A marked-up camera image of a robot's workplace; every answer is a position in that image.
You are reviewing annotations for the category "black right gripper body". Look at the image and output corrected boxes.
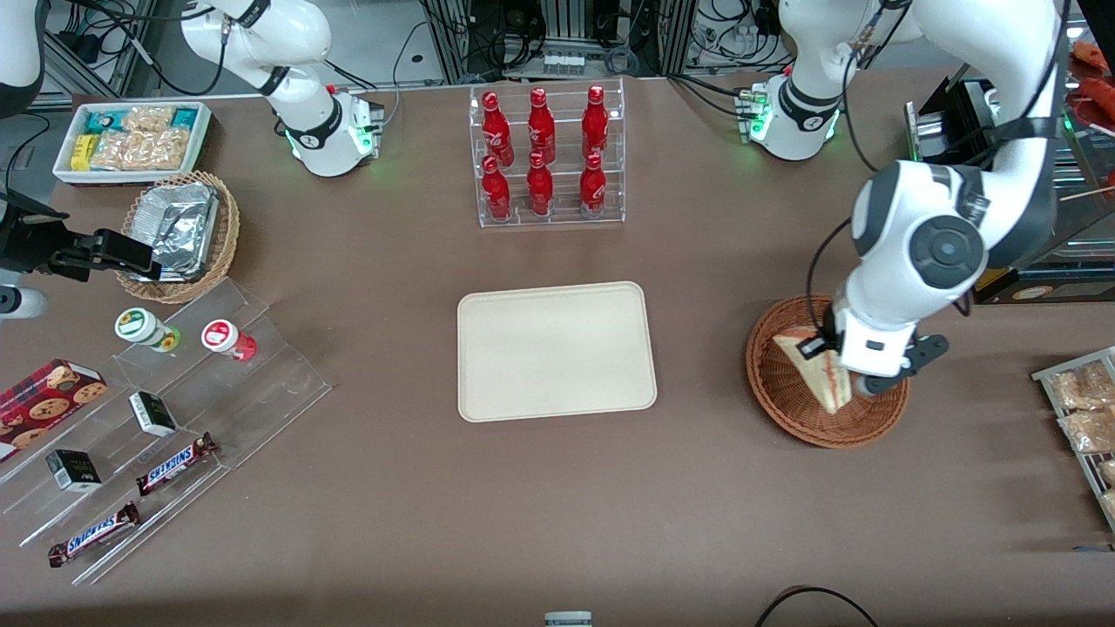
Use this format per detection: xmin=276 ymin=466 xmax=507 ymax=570
xmin=0 ymin=195 xmax=71 ymax=273

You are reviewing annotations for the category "triangular sandwich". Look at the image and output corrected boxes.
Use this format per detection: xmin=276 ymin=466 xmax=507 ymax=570
xmin=774 ymin=327 xmax=860 ymax=416

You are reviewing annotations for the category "round brown wicker basket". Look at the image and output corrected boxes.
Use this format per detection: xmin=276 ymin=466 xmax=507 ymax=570
xmin=746 ymin=294 xmax=911 ymax=450

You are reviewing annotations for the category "light wicker basket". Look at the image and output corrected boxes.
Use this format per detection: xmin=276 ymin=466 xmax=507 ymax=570
xmin=116 ymin=171 xmax=242 ymax=306

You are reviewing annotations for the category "beige rectangular tray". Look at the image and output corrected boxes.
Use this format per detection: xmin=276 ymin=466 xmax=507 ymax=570
xmin=457 ymin=280 xmax=659 ymax=424

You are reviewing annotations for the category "aluminium foil container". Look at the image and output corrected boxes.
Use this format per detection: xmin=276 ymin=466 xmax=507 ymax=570
xmin=129 ymin=182 xmax=220 ymax=282

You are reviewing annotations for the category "green lid cup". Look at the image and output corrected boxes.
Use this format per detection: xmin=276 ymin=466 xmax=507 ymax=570
xmin=114 ymin=307 xmax=182 ymax=354

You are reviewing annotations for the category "white rectangular snack bin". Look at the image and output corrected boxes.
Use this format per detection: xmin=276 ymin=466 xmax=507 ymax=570
xmin=52 ymin=100 xmax=214 ymax=189

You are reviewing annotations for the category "large clear cracker bag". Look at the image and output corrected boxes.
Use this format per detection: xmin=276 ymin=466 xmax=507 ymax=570
xmin=90 ymin=128 xmax=191 ymax=172

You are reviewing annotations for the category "red lid cup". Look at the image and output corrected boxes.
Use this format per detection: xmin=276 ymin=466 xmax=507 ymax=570
xmin=201 ymin=319 xmax=259 ymax=363

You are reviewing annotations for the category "small clear cracker bag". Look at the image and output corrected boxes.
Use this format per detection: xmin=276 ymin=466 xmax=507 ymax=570
xmin=120 ymin=104 xmax=177 ymax=134

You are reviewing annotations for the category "red cookie box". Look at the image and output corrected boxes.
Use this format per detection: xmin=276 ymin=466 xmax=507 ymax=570
xmin=0 ymin=358 xmax=110 ymax=465

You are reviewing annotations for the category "small black box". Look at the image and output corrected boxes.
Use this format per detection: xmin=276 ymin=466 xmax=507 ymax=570
xmin=128 ymin=391 xmax=179 ymax=439
xmin=45 ymin=448 xmax=104 ymax=494

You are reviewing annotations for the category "clear acrylic stepped shelf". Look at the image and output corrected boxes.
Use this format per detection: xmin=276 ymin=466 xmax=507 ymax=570
xmin=0 ymin=277 xmax=334 ymax=587

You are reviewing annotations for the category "snickers bar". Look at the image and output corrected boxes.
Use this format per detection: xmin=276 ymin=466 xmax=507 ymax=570
xmin=135 ymin=433 xmax=219 ymax=498
xmin=48 ymin=501 xmax=142 ymax=570

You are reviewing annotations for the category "red cola bottle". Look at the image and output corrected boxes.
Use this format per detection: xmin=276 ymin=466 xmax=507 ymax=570
xmin=578 ymin=152 xmax=608 ymax=218
xmin=528 ymin=87 xmax=558 ymax=165
xmin=526 ymin=152 xmax=556 ymax=218
xmin=581 ymin=84 xmax=611 ymax=163
xmin=481 ymin=91 xmax=516 ymax=168
xmin=481 ymin=155 xmax=513 ymax=221

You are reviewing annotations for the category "clear acrylic bottle rack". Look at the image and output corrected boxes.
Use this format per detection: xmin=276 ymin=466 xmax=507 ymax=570
xmin=469 ymin=78 xmax=627 ymax=230

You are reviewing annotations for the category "aluminium equipment rack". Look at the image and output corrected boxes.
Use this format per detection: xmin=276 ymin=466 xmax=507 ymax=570
xmin=422 ymin=0 xmax=698 ymax=84

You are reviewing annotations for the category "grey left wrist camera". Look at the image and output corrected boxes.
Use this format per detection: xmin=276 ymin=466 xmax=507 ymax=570
xmin=858 ymin=335 xmax=951 ymax=399

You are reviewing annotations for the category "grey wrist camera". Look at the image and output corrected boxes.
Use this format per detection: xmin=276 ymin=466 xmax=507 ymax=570
xmin=0 ymin=286 xmax=50 ymax=320
xmin=858 ymin=335 xmax=951 ymax=399

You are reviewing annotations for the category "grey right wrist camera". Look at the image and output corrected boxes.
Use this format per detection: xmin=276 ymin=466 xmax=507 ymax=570
xmin=0 ymin=286 xmax=50 ymax=320

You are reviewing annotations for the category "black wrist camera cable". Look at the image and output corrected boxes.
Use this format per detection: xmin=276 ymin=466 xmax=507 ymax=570
xmin=805 ymin=216 xmax=859 ymax=342

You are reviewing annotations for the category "silver wire rack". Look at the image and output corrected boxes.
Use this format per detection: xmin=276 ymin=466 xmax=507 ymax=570
xmin=1031 ymin=346 xmax=1115 ymax=533

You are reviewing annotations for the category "black cable loop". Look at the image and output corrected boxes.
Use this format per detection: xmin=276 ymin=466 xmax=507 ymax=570
xmin=753 ymin=585 xmax=881 ymax=627

